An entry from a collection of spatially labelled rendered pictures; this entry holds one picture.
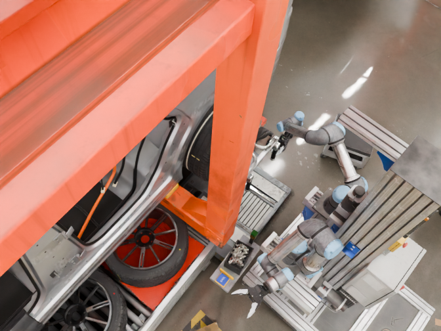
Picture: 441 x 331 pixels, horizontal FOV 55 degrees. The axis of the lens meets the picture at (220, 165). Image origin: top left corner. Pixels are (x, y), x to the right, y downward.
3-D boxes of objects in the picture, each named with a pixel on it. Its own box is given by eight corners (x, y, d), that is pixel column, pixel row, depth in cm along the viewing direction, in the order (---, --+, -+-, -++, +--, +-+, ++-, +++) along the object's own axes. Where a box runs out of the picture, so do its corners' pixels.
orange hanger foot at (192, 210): (165, 182, 341) (163, 161, 311) (218, 220, 328) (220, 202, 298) (151, 198, 334) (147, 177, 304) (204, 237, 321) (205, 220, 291)
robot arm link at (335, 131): (345, 200, 300) (315, 129, 296) (361, 191, 304) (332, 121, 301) (356, 201, 289) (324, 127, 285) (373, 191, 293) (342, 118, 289)
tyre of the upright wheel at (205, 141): (212, 87, 290) (166, 167, 305) (240, 104, 284) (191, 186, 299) (240, 96, 352) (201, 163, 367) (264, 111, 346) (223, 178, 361)
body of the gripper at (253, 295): (254, 307, 235) (272, 295, 239) (254, 303, 228) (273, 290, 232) (246, 296, 239) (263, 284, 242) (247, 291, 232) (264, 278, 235)
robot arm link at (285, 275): (293, 280, 244) (296, 276, 236) (277, 290, 240) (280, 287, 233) (284, 268, 247) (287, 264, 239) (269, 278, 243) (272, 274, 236)
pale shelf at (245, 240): (243, 235, 334) (243, 234, 331) (260, 248, 330) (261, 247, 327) (209, 278, 316) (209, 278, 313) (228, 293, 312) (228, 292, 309)
